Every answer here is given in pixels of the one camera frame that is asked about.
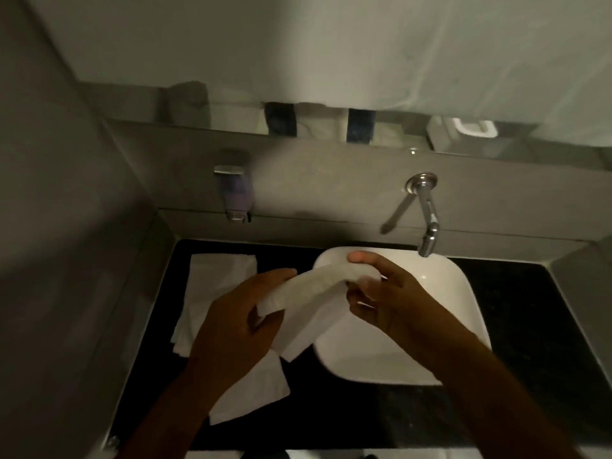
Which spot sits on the person's right hand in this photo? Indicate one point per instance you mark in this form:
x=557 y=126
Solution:
x=406 y=305

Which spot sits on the person's left hand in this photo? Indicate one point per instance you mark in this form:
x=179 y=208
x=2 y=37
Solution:
x=224 y=334

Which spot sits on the person's left thumb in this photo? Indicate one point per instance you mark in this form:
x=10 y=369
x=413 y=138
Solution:
x=275 y=281

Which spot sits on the person's right thumb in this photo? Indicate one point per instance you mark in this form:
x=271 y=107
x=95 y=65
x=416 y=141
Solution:
x=366 y=260

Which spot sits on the person's left forearm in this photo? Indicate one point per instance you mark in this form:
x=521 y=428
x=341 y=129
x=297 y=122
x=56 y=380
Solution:
x=174 y=415

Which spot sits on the person's right forearm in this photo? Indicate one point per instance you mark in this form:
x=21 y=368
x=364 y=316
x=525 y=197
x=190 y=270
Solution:
x=497 y=401

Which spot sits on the large white paper towel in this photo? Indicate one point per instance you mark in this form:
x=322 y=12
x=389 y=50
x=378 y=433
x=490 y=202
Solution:
x=213 y=286

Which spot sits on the white ceramic sink basin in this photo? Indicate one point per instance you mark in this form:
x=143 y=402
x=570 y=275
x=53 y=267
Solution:
x=382 y=358

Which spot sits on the small white paper towel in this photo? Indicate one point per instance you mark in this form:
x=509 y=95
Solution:
x=253 y=391

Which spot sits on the small metal screw cap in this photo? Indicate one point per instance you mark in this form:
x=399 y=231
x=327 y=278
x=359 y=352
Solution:
x=113 y=442

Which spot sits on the chrome wall faucet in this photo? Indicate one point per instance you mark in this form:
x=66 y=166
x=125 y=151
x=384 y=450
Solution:
x=427 y=205

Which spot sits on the wall soap dispenser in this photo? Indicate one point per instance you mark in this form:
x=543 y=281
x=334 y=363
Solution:
x=234 y=191

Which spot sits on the wall mirror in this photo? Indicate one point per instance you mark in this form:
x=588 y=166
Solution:
x=334 y=47

